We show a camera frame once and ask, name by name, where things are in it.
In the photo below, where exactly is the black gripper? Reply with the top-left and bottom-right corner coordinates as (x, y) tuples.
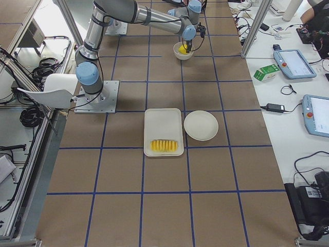
(185, 40), (193, 54)

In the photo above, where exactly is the yellow lemon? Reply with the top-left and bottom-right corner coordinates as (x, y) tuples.
(178, 45), (188, 55)

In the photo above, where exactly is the white ceramic bowl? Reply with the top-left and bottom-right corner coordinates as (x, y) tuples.
(173, 42), (194, 61)

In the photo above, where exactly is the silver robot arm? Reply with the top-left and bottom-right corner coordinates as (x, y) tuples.
(75, 1), (206, 105)

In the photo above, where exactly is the cream round plate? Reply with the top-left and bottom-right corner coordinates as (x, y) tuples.
(184, 110), (218, 141)

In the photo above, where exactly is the green white carton box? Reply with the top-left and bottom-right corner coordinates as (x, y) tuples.
(253, 64), (280, 82)

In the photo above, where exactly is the cream rectangular tray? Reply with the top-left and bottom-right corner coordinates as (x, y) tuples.
(143, 108), (184, 157)

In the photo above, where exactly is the sliced yellow bread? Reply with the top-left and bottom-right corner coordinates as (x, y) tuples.
(150, 139), (178, 152)

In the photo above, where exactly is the blue teach pendant far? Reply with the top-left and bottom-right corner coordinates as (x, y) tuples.
(273, 49), (317, 79)

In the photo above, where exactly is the blue teach pendant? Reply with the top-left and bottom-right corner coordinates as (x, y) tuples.
(273, 49), (317, 79)
(302, 95), (328, 137)

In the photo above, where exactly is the black power adapter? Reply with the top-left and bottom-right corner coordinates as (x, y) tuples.
(266, 103), (285, 113)

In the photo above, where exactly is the white plastic chair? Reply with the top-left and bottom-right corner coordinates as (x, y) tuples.
(17, 74), (78, 109)

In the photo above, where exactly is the blue teach pendant near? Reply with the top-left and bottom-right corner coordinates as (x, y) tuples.
(302, 95), (328, 137)

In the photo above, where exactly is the black equipment bag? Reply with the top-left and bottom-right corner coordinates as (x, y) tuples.
(284, 171), (328, 241)

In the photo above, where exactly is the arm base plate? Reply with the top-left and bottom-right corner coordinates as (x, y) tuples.
(74, 80), (119, 114)
(105, 20), (128, 36)

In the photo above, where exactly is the aluminium frame post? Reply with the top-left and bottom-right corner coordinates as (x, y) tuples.
(241, 0), (272, 58)

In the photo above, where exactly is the small black cable loop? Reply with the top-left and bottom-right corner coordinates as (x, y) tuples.
(280, 84), (297, 95)

